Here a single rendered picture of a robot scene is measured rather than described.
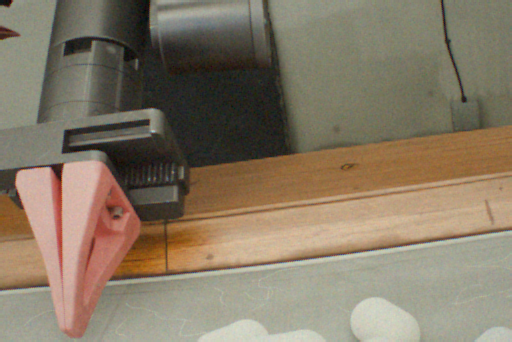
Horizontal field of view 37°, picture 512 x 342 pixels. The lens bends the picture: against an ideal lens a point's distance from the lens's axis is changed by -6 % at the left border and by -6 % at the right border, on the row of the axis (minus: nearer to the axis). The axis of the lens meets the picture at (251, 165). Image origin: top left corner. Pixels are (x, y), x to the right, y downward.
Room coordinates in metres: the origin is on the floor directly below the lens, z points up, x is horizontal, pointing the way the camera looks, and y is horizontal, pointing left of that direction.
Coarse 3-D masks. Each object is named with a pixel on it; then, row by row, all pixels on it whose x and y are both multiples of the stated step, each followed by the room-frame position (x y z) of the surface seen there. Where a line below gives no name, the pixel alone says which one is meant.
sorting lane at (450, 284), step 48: (480, 240) 0.38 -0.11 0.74; (48, 288) 0.41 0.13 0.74; (144, 288) 0.40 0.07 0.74; (192, 288) 0.39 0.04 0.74; (240, 288) 0.38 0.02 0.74; (288, 288) 0.37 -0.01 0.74; (336, 288) 0.36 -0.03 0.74; (384, 288) 0.35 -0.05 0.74; (432, 288) 0.34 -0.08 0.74; (480, 288) 0.33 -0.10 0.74; (0, 336) 0.36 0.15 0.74; (48, 336) 0.36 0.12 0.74; (96, 336) 0.35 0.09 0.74; (144, 336) 0.34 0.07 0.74; (192, 336) 0.34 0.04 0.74; (336, 336) 0.31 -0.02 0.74; (432, 336) 0.30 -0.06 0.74; (480, 336) 0.29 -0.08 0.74
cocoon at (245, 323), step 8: (240, 320) 0.31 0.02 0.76; (248, 320) 0.31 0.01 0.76; (224, 328) 0.30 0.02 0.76; (232, 328) 0.30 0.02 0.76; (240, 328) 0.30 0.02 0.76; (248, 328) 0.30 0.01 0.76; (256, 328) 0.30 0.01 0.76; (264, 328) 0.31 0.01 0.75; (208, 336) 0.30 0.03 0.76; (216, 336) 0.30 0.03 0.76; (224, 336) 0.30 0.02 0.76; (232, 336) 0.30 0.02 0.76; (240, 336) 0.30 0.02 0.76; (248, 336) 0.30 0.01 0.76
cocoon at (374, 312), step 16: (368, 304) 0.30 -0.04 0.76; (384, 304) 0.30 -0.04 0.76; (352, 320) 0.30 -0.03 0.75; (368, 320) 0.29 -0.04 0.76; (384, 320) 0.28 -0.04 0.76; (400, 320) 0.28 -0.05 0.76; (368, 336) 0.29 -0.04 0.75; (384, 336) 0.28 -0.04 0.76; (400, 336) 0.28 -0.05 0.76; (416, 336) 0.28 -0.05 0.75
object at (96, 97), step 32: (64, 64) 0.41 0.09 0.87; (96, 64) 0.41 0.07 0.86; (128, 64) 0.42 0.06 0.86; (64, 96) 0.40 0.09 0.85; (96, 96) 0.40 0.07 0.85; (128, 96) 0.41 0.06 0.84; (32, 128) 0.38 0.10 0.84; (64, 128) 0.38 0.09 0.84; (96, 128) 0.38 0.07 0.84; (128, 128) 0.37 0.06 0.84; (160, 128) 0.37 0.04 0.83; (128, 160) 0.39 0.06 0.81; (160, 160) 0.39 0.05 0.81
